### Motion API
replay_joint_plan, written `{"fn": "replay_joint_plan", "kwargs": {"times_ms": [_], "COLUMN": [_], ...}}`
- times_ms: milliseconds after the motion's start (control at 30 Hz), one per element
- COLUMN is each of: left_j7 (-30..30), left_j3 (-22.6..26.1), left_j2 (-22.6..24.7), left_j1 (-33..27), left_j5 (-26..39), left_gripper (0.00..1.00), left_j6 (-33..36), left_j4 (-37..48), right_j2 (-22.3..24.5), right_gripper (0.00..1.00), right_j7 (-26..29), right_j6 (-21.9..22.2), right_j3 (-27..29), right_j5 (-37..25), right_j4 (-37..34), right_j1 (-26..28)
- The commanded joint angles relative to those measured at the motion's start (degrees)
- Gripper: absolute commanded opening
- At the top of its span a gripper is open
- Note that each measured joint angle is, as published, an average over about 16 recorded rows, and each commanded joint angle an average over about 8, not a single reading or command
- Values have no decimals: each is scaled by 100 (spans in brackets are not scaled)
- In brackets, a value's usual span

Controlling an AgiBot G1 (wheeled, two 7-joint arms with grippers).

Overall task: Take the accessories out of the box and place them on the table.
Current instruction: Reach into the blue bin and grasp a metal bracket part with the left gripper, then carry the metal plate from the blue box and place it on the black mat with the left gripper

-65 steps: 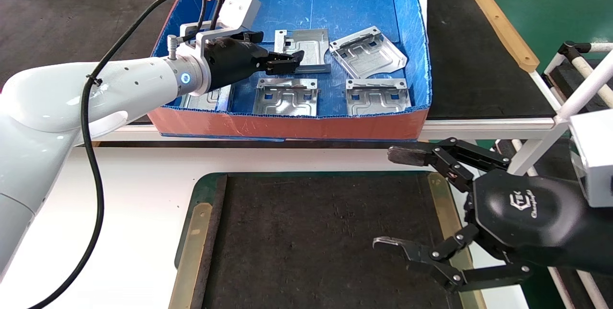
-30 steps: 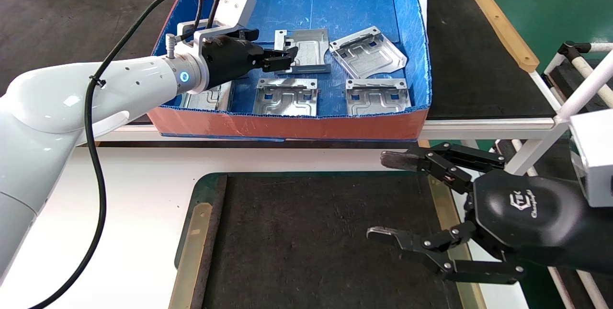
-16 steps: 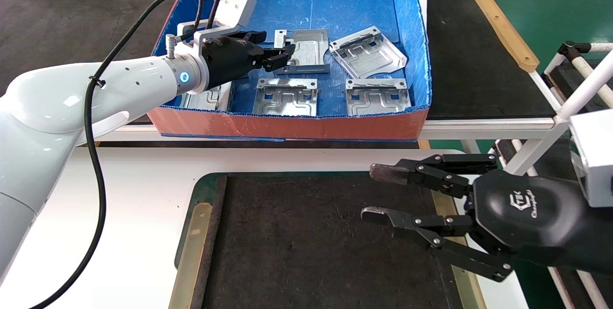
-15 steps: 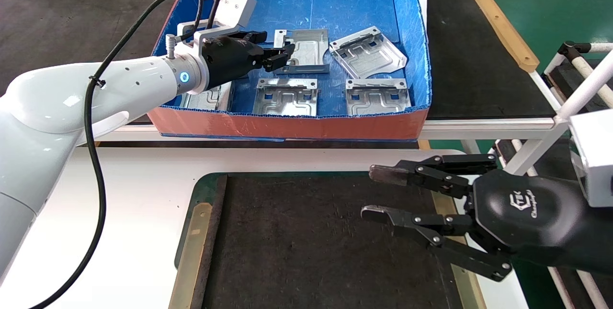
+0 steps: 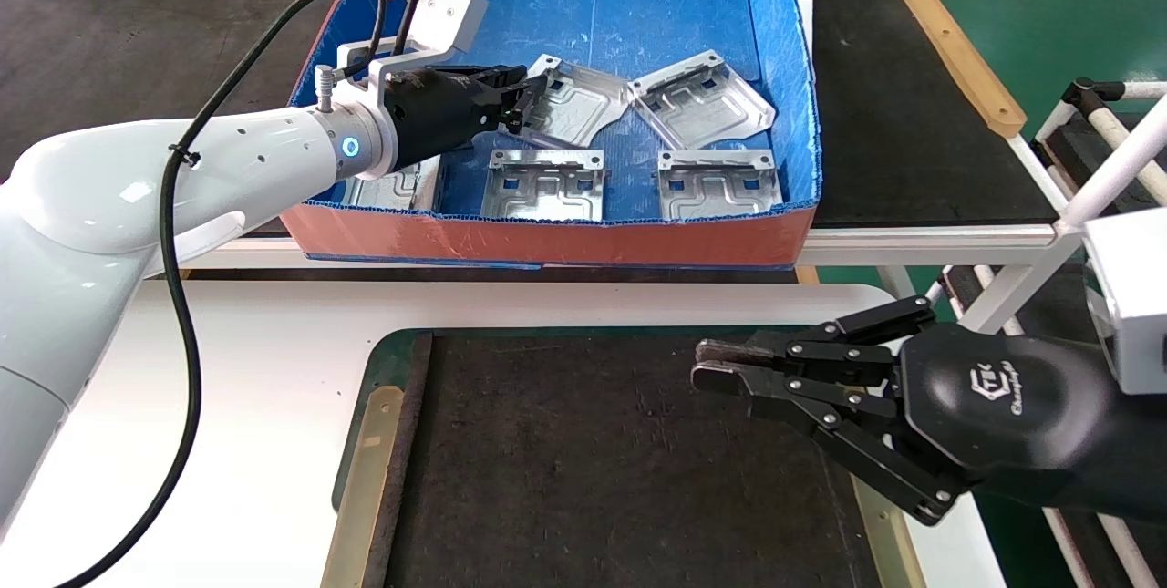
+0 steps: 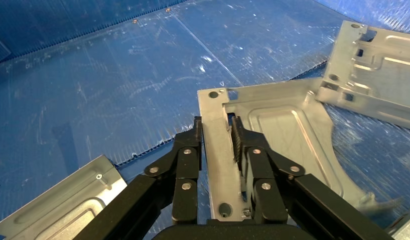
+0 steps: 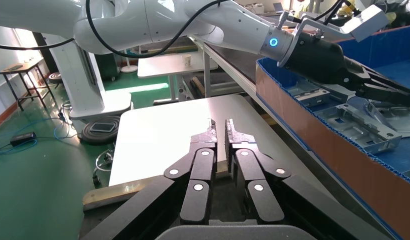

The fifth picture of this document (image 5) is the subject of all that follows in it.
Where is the brass edge strip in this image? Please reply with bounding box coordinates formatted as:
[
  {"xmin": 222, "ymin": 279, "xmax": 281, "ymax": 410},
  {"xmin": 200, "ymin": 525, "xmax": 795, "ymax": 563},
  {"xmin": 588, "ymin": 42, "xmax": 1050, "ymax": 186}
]
[
  {"xmin": 321, "ymin": 385, "xmax": 405, "ymax": 588},
  {"xmin": 852, "ymin": 479, "xmax": 926, "ymax": 588}
]

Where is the dark green table mat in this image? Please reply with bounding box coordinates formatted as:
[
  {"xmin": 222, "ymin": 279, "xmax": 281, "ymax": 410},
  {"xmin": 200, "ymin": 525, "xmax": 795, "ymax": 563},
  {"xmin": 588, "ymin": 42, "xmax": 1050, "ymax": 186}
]
[{"xmin": 333, "ymin": 325, "xmax": 821, "ymax": 516}]

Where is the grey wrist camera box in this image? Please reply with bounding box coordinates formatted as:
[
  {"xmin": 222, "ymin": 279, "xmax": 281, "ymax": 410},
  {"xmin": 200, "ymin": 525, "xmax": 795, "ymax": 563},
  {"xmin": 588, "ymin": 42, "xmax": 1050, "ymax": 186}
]
[
  {"xmin": 337, "ymin": 0, "xmax": 489, "ymax": 115},
  {"xmin": 1083, "ymin": 208, "xmax": 1167, "ymax": 396}
]

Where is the blue corrugated plastic box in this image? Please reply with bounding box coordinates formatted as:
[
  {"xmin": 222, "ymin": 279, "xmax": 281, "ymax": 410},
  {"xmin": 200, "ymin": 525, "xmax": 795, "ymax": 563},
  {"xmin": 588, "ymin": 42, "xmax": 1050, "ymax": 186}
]
[{"xmin": 278, "ymin": 0, "xmax": 821, "ymax": 268}]

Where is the black rack shelf pad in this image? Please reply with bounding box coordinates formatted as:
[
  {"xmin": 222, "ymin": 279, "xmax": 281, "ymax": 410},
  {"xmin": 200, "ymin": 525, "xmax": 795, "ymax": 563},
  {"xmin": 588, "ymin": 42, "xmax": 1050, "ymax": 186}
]
[{"xmin": 1041, "ymin": 114, "xmax": 1167, "ymax": 213}]

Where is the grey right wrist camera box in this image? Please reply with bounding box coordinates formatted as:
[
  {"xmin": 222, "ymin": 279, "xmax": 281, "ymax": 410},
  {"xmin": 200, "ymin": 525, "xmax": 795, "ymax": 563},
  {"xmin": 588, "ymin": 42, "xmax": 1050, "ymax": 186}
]
[{"xmin": 1083, "ymin": 208, "xmax": 1167, "ymax": 396}]

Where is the wooden edge strip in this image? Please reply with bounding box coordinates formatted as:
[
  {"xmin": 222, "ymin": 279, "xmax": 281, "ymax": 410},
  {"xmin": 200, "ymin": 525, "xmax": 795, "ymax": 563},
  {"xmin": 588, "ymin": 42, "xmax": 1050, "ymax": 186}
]
[{"xmin": 886, "ymin": 0, "xmax": 1028, "ymax": 139}]

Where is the large black rubber mat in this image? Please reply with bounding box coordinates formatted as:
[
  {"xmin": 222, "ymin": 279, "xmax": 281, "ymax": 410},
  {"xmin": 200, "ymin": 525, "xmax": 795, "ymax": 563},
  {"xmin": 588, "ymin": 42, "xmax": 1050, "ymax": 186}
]
[{"xmin": 0, "ymin": 0, "xmax": 1059, "ymax": 240}]

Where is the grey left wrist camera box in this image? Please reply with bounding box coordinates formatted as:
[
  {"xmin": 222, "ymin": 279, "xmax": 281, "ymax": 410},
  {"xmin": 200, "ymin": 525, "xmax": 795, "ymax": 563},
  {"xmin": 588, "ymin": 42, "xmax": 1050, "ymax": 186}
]
[{"xmin": 337, "ymin": 0, "xmax": 489, "ymax": 115}]

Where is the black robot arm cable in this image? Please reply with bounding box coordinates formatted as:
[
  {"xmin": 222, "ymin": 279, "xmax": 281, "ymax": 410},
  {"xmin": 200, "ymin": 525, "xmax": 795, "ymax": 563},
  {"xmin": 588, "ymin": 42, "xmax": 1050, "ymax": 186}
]
[{"xmin": 55, "ymin": 0, "xmax": 422, "ymax": 588}]

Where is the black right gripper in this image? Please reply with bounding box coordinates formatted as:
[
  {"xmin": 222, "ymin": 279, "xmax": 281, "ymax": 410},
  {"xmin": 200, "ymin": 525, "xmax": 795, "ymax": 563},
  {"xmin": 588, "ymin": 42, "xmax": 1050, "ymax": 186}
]
[{"xmin": 690, "ymin": 296, "xmax": 1167, "ymax": 527}]

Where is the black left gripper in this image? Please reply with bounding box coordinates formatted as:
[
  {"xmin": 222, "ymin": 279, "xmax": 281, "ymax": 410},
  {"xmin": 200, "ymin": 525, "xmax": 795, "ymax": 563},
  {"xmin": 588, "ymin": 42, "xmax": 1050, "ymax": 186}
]
[{"xmin": 383, "ymin": 66, "xmax": 548, "ymax": 171}]

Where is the black work mat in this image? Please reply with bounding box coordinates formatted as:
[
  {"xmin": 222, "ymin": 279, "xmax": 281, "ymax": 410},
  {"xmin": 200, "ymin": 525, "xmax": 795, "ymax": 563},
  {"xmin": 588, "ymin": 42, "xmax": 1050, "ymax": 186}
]
[{"xmin": 383, "ymin": 330, "xmax": 881, "ymax": 588}]

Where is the silver metal bracket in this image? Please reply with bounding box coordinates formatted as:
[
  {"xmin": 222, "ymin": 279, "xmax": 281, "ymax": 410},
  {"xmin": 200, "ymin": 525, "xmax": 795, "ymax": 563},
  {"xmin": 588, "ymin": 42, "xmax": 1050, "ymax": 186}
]
[
  {"xmin": 625, "ymin": 50, "xmax": 776, "ymax": 151},
  {"xmin": 483, "ymin": 149, "xmax": 607, "ymax": 224},
  {"xmin": 515, "ymin": 55, "xmax": 632, "ymax": 150},
  {"xmin": 655, "ymin": 149, "xmax": 783, "ymax": 222},
  {"xmin": 346, "ymin": 155, "xmax": 445, "ymax": 213}
]

